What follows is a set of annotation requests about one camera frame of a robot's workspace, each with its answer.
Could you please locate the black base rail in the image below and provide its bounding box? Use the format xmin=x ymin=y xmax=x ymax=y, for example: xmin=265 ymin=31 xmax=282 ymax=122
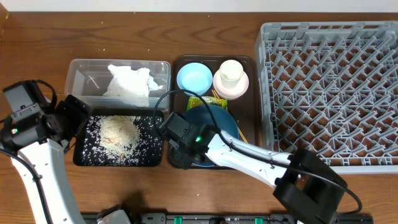
xmin=82 ymin=212 xmax=374 ymax=224

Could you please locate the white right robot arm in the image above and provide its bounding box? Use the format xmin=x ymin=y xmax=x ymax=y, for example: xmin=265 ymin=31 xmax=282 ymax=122
xmin=161 ymin=124 xmax=347 ymax=223

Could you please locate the cream cup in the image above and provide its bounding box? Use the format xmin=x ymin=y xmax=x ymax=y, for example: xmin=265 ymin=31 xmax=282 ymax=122
xmin=220 ymin=60 xmax=244 ymax=88

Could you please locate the white napkin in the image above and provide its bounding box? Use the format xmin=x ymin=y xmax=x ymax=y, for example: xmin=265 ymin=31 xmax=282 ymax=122
xmin=103 ymin=65 xmax=164 ymax=107

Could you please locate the pile of rice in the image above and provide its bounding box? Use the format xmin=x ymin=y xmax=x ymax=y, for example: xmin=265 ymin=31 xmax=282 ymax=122
xmin=82 ymin=114 xmax=163 ymax=166

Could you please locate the grey dishwasher rack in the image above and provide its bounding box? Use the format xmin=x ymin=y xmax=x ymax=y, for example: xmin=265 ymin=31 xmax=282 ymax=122
xmin=255 ymin=21 xmax=397 ymax=174

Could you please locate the wooden chopstick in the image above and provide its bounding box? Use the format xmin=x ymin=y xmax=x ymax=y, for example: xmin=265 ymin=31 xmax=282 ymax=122
xmin=211 ymin=90 xmax=220 ymax=98
xmin=238 ymin=128 xmax=248 ymax=143

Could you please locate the brown serving tray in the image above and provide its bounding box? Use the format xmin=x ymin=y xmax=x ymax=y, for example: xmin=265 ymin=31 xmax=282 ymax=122
xmin=170 ymin=55 xmax=261 ymax=146

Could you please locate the yellow green snack wrapper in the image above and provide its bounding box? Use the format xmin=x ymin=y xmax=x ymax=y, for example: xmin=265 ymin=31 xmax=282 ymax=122
xmin=187 ymin=96 xmax=228 ymax=110

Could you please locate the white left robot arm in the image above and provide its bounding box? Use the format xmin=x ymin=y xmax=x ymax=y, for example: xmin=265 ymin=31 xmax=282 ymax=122
xmin=1 ymin=136 xmax=86 ymax=224

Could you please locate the black tray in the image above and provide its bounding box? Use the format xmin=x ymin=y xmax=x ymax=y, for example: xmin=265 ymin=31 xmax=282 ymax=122
xmin=72 ymin=108 xmax=165 ymax=167

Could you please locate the dark blue plate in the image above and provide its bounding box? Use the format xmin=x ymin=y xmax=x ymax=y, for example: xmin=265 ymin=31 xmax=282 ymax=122
xmin=182 ymin=104 xmax=239 ymax=167

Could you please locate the light blue small bowl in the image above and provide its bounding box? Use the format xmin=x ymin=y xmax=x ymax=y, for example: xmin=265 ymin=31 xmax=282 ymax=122
xmin=177 ymin=62 xmax=213 ymax=96

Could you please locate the clear plastic bin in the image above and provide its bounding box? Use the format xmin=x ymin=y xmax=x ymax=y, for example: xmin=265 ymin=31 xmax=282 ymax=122
xmin=65 ymin=59 xmax=171 ymax=111

